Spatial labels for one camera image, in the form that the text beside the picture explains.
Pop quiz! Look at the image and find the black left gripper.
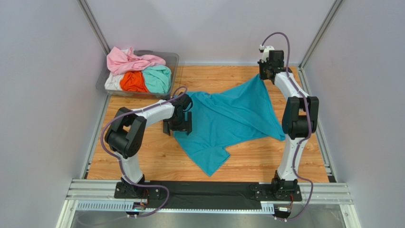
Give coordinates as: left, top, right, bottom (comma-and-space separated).
164, 111, 192, 135

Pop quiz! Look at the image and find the teal t shirt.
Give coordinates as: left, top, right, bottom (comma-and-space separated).
174, 75, 285, 176

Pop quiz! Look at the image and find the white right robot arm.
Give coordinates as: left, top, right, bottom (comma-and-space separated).
258, 46, 319, 200

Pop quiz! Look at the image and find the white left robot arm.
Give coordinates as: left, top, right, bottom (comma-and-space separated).
102, 93, 193, 199

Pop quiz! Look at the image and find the mint green t shirt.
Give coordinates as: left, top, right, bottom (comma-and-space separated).
142, 65, 172, 94

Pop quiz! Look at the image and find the orange t shirt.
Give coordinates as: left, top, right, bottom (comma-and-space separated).
120, 71, 149, 93

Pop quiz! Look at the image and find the clear plastic storage bin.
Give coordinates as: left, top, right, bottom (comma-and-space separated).
96, 47, 179, 98

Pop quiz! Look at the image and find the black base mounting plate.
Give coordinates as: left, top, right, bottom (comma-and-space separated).
114, 180, 302, 210

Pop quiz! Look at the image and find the white t shirt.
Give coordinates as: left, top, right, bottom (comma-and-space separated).
104, 73, 124, 91

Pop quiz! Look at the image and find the pink t shirt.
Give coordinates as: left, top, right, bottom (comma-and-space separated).
106, 47, 166, 76

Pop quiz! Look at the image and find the small electronics board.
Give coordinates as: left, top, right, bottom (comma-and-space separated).
132, 202, 147, 211

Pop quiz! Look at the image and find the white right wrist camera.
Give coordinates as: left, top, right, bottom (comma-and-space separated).
259, 45, 275, 63

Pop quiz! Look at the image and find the aluminium frame rail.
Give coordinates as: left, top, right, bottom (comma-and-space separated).
299, 0, 344, 70

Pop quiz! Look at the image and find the left aluminium corner post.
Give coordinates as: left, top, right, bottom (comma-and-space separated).
77, 0, 110, 55

